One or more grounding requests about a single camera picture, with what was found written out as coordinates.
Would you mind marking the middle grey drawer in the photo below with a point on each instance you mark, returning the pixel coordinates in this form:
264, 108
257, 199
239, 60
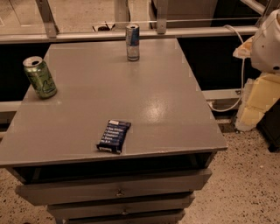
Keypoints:
122, 206

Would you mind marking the blue rxbar blueberry bar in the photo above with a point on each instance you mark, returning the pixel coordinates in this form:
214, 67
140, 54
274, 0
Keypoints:
113, 136

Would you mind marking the grey metal railing frame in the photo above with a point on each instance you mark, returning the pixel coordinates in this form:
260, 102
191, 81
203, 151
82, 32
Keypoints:
34, 21

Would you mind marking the redbull can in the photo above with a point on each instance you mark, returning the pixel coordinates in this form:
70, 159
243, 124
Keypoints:
132, 42

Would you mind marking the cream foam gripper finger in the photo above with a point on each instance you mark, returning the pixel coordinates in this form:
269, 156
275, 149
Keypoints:
257, 98
244, 50

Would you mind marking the green soda can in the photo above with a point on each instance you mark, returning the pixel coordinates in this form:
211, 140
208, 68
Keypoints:
40, 77

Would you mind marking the top grey drawer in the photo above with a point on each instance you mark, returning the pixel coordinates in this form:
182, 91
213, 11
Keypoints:
114, 187

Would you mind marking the bottom grey drawer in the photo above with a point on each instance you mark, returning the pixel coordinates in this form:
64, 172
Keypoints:
155, 217

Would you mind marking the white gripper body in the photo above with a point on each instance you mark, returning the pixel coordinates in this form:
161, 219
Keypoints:
267, 48

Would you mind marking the grey drawer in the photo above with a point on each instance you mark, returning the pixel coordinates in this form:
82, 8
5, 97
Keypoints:
114, 187
155, 217
122, 206

